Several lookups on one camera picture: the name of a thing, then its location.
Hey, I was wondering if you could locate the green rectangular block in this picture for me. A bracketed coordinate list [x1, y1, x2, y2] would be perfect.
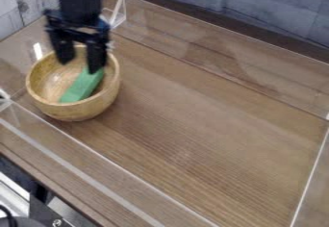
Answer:
[59, 67, 104, 103]

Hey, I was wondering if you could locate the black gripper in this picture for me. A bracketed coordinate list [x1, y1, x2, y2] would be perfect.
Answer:
[45, 0, 111, 74]

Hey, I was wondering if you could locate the wooden bowl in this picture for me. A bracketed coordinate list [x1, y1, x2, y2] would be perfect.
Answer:
[25, 45, 120, 121]

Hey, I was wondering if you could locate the clear acrylic corner bracket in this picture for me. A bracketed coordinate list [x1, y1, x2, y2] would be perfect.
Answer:
[100, 0, 127, 30]

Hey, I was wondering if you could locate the black metal mount bracket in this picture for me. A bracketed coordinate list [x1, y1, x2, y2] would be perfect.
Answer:
[28, 196, 64, 227]

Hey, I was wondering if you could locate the black cable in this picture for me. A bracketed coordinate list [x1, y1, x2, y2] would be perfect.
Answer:
[0, 204, 19, 227]

